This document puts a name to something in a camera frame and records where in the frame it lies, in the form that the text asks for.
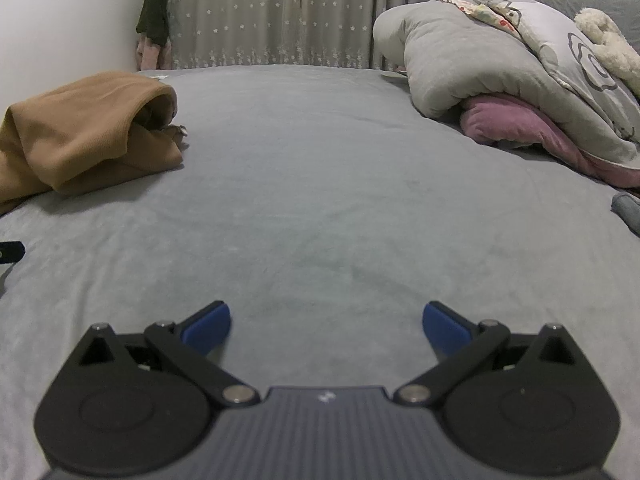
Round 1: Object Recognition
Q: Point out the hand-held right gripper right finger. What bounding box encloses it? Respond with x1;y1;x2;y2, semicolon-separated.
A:
393;301;583;407

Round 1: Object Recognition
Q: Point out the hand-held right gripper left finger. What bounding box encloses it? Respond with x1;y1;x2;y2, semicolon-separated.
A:
70;301;261;407

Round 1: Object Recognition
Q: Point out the brown sweater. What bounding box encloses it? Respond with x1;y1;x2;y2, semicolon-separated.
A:
0;71;190;216

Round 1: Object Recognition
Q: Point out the grey bed sheet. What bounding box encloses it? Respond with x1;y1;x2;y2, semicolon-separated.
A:
0;64;640;480

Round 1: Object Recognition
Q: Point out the pink blanket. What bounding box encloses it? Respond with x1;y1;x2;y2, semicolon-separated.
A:
460;94;640;188

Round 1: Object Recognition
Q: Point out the grey folded cloth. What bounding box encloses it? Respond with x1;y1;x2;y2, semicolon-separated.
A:
611;191;640;237

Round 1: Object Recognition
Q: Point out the pink hanging garment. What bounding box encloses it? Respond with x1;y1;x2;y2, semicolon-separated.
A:
136;35;173;71

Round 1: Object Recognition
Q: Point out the grey folded duvet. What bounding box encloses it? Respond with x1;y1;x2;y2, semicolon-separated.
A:
372;0;640;171

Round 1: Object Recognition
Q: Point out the dark hanging garment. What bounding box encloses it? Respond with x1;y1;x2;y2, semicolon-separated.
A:
136;0;171;47

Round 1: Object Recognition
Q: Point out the white flower-print pillow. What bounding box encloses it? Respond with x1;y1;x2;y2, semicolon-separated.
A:
461;0;640;141

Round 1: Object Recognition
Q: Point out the floral patterned cloth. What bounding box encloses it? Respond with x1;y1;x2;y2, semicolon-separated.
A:
442;0;523;36

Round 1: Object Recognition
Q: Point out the grey star-print curtain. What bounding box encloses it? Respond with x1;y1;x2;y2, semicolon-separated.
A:
165;0;456;72

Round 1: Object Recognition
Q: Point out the white plush toy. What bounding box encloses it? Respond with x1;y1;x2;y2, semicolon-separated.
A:
574;8;640;98

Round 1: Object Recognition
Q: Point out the grey quilted headboard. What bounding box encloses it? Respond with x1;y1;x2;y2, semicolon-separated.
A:
520;0;640;56

